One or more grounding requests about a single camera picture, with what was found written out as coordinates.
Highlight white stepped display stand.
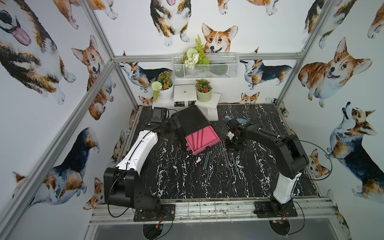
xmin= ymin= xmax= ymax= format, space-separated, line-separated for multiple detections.
xmin=152 ymin=85 xmax=221 ymax=122

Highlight teal plastic dustpan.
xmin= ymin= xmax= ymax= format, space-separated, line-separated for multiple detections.
xmin=225 ymin=116 xmax=249 ymax=125

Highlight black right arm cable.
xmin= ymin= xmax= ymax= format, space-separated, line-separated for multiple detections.
xmin=296 ymin=139 xmax=333 ymax=181

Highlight white pot orange flowers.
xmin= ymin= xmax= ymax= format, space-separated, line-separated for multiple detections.
xmin=151 ymin=71 xmax=174 ymax=103

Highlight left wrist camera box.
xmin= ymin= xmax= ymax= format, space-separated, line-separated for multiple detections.
xmin=151 ymin=107 xmax=168 ymax=124

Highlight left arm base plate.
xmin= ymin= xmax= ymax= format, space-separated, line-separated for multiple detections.
xmin=134 ymin=204 xmax=176 ymax=222

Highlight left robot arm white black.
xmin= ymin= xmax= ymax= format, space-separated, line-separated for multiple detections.
xmin=104 ymin=114 xmax=181 ymax=212

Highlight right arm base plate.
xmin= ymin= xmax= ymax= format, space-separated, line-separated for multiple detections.
xmin=254 ymin=201 xmax=298 ymax=218

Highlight white wire basket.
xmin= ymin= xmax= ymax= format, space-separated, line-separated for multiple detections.
xmin=172 ymin=53 xmax=240 ymax=80

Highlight green white artificial fern flowers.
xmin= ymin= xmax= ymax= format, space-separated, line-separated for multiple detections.
xmin=181 ymin=35 xmax=210 ymax=70

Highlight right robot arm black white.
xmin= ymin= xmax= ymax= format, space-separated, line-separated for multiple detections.
xmin=225 ymin=116 xmax=309 ymax=206

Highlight green pot red flowers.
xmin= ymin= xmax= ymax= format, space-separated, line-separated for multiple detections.
xmin=196 ymin=79 xmax=212 ymax=103

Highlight black drawer cabinet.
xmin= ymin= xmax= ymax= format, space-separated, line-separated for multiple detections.
xmin=176 ymin=106 xmax=211 ymax=145

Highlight teal pencil right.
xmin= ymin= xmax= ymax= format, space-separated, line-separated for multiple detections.
xmin=229 ymin=152 xmax=241 ymax=179

